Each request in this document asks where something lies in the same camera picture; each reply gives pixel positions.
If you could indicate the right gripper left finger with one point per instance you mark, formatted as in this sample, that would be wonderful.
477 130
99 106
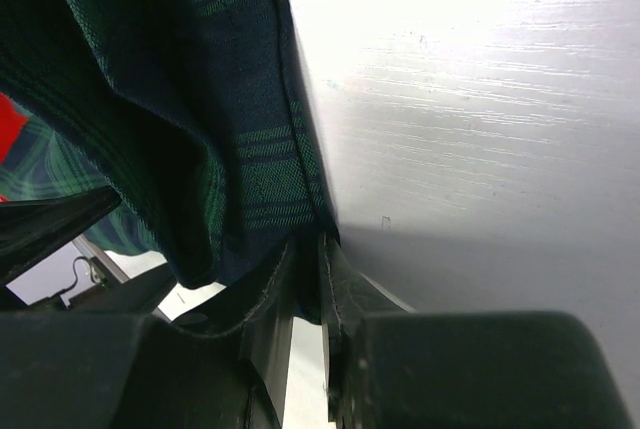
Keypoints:
222 365

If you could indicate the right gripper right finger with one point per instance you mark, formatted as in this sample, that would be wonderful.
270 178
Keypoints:
390 368

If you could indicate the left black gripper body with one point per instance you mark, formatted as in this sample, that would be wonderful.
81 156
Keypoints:
33 230

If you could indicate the green plaid pleated skirt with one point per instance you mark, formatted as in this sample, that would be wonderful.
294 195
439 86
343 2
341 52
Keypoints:
191 110

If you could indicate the red plastic bin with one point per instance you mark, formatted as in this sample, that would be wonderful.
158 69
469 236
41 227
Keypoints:
12 124

